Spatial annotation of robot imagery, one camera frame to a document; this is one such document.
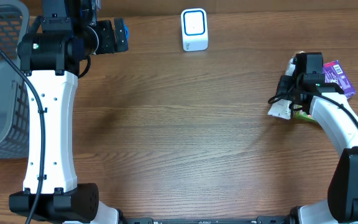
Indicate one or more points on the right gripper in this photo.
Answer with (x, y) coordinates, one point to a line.
(284, 84)

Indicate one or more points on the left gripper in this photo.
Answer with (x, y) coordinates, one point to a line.
(112, 45)

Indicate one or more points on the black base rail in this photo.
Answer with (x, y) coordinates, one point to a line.
(259, 220)

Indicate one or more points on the white tube gold cap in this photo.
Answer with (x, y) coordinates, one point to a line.
(281, 109)

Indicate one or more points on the grey plastic shopping basket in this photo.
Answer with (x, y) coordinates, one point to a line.
(14, 104)

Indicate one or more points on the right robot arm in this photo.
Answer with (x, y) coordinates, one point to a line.
(330, 108)

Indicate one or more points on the red purple liner pack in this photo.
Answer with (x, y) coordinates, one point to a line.
(334, 73)

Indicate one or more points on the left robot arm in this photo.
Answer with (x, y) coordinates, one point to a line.
(50, 54)

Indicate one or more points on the white barcode scanner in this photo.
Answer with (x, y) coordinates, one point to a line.
(194, 29)

